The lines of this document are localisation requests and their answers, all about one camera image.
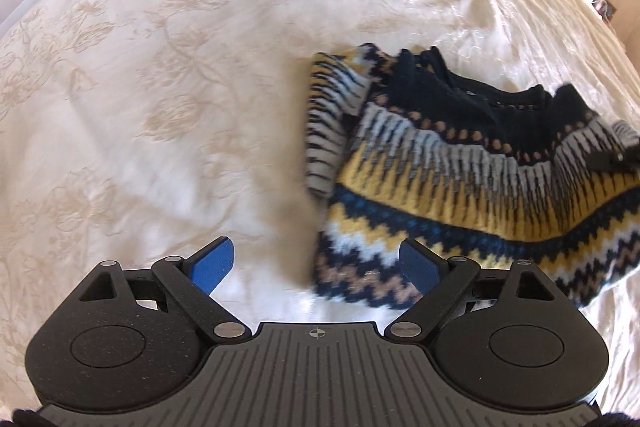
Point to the navy yellow patterned knit sweater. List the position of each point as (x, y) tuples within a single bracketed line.
[(450, 187)]

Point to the cream floral bedspread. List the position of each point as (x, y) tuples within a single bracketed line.
[(175, 107)]

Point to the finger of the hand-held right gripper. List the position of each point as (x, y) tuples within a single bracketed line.
[(606, 161)]

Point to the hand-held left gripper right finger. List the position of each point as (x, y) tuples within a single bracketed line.
[(417, 264)]

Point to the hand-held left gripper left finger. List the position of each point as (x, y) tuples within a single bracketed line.
[(215, 262)]

